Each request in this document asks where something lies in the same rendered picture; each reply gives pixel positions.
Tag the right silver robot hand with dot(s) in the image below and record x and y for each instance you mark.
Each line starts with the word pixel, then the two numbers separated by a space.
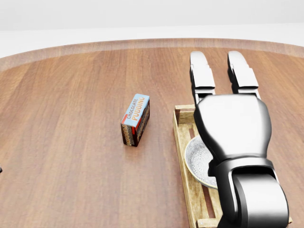
pixel 232 128

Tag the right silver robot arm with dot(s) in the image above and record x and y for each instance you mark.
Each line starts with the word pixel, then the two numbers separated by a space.
pixel 251 190

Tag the patterned grey bowl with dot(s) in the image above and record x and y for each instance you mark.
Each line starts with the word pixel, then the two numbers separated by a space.
pixel 198 159

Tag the wooden slat tray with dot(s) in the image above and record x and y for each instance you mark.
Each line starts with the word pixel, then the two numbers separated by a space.
pixel 190 166

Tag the chocolate pudding box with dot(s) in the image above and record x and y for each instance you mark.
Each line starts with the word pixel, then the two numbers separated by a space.
pixel 135 120

